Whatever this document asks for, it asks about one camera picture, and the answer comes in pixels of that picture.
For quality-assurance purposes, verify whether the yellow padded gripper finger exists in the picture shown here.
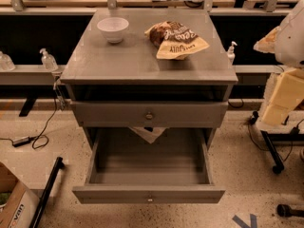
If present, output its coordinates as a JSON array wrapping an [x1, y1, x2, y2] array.
[[254, 26, 280, 53]]

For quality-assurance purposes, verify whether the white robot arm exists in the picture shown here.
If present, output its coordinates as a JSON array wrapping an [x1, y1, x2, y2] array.
[[254, 0, 304, 68]]

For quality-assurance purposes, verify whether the grey wooden drawer cabinet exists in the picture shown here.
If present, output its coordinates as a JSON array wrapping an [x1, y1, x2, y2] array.
[[61, 9, 238, 143]]

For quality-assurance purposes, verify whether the white paper under drawer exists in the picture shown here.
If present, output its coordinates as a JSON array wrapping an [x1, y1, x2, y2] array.
[[130, 127, 166, 143]]

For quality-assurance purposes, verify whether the open grey middle drawer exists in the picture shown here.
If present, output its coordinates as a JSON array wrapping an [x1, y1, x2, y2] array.
[[73, 128, 225, 204]]

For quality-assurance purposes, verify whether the closed grey top drawer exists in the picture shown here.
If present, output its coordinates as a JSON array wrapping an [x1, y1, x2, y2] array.
[[70, 101, 228, 128]]

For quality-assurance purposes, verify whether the white pump bottle right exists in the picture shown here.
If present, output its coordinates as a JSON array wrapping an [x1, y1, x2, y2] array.
[[227, 41, 238, 63]]

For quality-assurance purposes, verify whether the black caster leg right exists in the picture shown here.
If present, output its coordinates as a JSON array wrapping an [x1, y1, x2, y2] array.
[[261, 131, 284, 174]]

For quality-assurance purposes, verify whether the white ceramic bowl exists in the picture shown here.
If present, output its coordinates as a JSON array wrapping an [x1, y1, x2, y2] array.
[[97, 17, 129, 44]]

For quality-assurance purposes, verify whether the black round foot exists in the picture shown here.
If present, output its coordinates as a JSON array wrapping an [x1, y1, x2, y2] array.
[[276, 204, 304, 218]]

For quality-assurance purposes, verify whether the clear pump bottle left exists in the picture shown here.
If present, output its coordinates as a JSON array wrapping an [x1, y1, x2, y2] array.
[[40, 48, 58, 71]]

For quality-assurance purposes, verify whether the black bar on floor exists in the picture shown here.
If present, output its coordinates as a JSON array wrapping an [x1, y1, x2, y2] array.
[[29, 157, 65, 228]]

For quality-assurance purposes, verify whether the black power adapter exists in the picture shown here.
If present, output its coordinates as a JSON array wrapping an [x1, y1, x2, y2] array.
[[12, 137, 30, 147]]

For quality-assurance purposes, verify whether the clear glass dome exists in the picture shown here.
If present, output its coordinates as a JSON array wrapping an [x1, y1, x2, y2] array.
[[0, 51, 15, 71]]

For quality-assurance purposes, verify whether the cardboard box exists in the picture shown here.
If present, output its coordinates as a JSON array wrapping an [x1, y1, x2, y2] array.
[[0, 162, 39, 228]]

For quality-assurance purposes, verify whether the black power cable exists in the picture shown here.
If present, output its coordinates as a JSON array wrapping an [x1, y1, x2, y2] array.
[[0, 96, 60, 150]]

